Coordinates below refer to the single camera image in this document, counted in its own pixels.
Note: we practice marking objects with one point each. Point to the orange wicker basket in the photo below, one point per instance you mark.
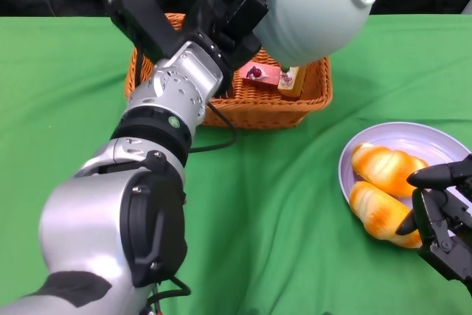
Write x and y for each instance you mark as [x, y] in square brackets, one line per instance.
[258, 108]

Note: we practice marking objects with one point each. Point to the grey object behind table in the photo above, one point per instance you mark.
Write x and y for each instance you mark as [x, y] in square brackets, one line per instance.
[467, 8]

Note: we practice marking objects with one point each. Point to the green tablecloth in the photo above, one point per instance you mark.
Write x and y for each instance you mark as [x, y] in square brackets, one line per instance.
[73, 71]

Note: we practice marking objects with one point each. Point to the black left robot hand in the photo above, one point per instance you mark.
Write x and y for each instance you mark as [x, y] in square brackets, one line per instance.
[236, 16]

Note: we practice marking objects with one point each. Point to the grey round bowl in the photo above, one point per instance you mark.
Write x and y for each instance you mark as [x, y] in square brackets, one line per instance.
[317, 9]

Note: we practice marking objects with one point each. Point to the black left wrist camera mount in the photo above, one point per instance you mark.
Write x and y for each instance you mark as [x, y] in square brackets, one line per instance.
[140, 9]

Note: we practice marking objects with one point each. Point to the salmon pink toy cake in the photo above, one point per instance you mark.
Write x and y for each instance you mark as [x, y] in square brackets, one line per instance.
[263, 75]

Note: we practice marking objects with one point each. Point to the yellow toy cake slice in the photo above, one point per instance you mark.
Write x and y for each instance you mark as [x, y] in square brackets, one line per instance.
[293, 82]

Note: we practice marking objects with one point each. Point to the orange striped long bread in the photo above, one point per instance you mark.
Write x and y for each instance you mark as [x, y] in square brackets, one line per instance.
[376, 211]

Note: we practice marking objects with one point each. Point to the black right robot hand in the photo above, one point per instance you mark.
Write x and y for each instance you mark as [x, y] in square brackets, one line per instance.
[442, 219]

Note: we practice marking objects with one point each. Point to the lavender round plate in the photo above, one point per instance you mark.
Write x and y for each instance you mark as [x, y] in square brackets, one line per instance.
[405, 138]

